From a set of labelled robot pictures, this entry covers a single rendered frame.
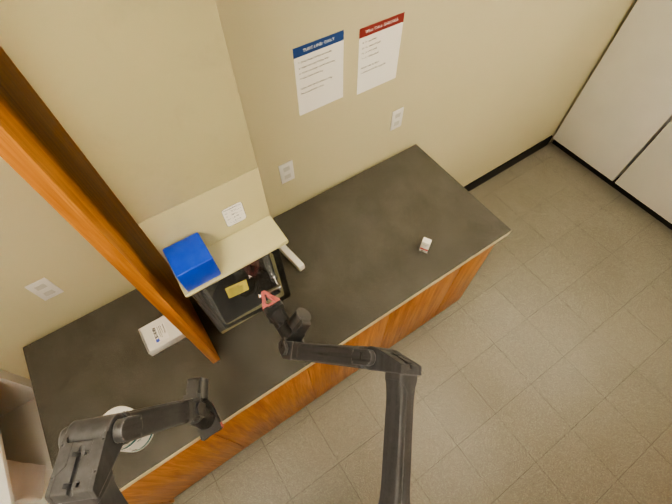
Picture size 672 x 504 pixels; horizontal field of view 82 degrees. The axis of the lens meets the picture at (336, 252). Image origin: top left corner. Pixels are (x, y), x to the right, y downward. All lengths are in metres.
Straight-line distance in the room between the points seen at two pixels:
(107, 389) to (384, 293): 1.15
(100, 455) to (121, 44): 0.66
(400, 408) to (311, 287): 0.88
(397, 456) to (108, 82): 0.91
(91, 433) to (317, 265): 1.16
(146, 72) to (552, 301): 2.77
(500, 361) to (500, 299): 0.44
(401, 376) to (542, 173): 3.03
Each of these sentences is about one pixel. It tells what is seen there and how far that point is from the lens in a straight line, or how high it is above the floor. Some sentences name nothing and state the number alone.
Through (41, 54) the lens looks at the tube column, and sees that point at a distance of 0.78.
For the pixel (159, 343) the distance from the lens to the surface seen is 1.70.
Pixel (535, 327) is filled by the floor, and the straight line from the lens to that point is 2.92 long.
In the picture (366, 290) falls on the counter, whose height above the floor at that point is 0.94.
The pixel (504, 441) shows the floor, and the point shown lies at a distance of 2.63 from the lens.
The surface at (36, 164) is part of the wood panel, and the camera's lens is 0.76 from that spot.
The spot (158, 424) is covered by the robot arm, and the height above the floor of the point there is 1.54.
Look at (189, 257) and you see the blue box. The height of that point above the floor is 1.60.
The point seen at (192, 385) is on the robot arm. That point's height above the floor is 1.31.
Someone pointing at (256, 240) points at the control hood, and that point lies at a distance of 1.14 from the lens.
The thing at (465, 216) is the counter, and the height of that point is 0.94.
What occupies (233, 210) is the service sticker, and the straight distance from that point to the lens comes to 1.11.
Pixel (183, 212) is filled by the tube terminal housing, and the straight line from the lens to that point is 1.04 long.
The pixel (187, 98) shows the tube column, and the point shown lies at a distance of 0.86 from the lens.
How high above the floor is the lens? 2.45
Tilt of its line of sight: 59 degrees down
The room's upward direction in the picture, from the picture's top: 1 degrees counter-clockwise
